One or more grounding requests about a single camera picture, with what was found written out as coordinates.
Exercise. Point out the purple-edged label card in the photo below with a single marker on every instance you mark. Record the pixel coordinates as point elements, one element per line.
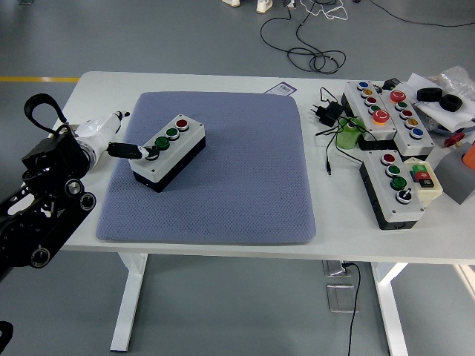
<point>282,88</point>

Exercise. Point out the red valve knob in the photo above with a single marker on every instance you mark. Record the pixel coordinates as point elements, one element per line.
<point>454,140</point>

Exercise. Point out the grey block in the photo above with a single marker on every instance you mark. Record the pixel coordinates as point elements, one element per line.
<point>454,180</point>

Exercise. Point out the metal floor outlet box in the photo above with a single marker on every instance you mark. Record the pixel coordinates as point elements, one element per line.
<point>334,269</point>
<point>341,298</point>

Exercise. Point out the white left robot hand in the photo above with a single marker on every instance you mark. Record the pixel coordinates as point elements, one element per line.
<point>96,131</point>

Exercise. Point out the grey-blue textured mat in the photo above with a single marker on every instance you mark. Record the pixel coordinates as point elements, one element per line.
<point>241,167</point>

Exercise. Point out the yellow floor tape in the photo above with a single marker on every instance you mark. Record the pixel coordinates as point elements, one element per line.
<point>37,79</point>

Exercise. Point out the white paper sheets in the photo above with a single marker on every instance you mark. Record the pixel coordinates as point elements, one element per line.
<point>447,118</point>

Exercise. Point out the white table leg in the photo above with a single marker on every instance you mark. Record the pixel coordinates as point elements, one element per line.
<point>128,296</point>
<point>389,315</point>

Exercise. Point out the four-button control box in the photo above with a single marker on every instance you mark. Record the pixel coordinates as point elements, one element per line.
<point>178,152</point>
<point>406,211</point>

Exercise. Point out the five-button box, mushroom button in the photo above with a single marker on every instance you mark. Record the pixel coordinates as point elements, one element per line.
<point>419,144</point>
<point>386,128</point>

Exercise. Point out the person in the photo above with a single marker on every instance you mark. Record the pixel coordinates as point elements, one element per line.
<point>264,5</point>

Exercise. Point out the clear plastic bag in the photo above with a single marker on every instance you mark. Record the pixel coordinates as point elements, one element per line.
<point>458,78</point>

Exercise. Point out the small black connector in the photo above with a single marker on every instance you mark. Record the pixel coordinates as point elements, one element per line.
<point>391,84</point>

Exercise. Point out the beige red-green push switch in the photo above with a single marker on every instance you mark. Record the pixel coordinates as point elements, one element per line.
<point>432,193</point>

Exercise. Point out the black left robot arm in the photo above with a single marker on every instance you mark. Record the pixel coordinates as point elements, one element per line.
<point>44,159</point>

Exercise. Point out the black robot body part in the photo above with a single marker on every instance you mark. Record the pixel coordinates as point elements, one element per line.
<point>4,335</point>

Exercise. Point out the orange cylinder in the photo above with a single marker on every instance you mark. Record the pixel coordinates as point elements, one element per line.
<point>470,157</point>

